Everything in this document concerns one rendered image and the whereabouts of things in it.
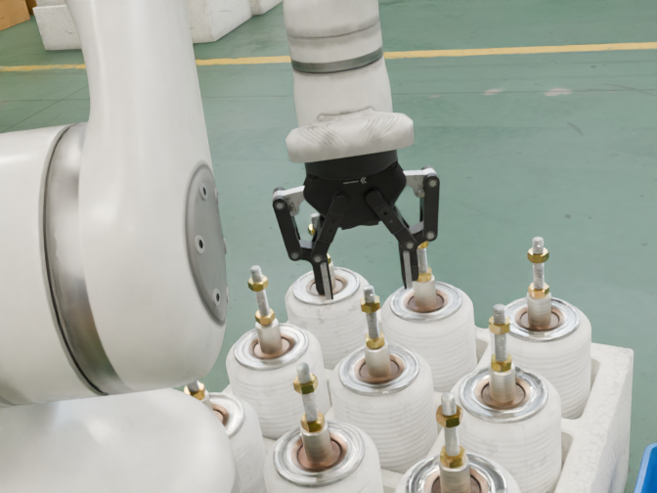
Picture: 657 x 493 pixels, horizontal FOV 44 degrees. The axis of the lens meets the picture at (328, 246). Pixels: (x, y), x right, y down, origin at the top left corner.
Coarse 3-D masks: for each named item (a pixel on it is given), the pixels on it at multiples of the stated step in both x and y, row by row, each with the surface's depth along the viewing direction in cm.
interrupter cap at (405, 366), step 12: (360, 348) 78; (396, 348) 77; (348, 360) 76; (360, 360) 76; (396, 360) 75; (408, 360) 75; (348, 372) 75; (360, 372) 75; (396, 372) 74; (408, 372) 74; (348, 384) 73; (360, 384) 73; (372, 384) 73; (384, 384) 72; (396, 384) 72; (408, 384) 72
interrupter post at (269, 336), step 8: (256, 328) 79; (264, 328) 78; (272, 328) 78; (264, 336) 79; (272, 336) 79; (280, 336) 80; (264, 344) 79; (272, 344) 79; (280, 344) 80; (264, 352) 80; (272, 352) 80
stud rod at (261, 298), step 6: (252, 270) 76; (258, 270) 76; (252, 276) 76; (258, 276) 76; (258, 294) 77; (264, 294) 77; (258, 300) 78; (264, 300) 78; (258, 306) 78; (264, 306) 78; (264, 312) 78
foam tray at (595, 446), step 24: (480, 336) 89; (480, 360) 86; (600, 360) 83; (624, 360) 82; (600, 384) 79; (624, 384) 80; (600, 408) 77; (624, 408) 82; (576, 432) 74; (600, 432) 74; (624, 432) 84; (576, 456) 72; (600, 456) 72; (624, 456) 87; (384, 480) 72; (576, 480) 69; (600, 480) 73; (624, 480) 89
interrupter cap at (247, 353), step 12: (288, 324) 83; (252, 336) 82; (288, 336) 81; (300, 336) 81; (240, 348) 81; (252, 348) 81; (288, 348) 80; (300, 348) 79; (240, 360) 79; (252, 360) 78; (264, 360) 78; (276, 360) 78; (288, 360) 77
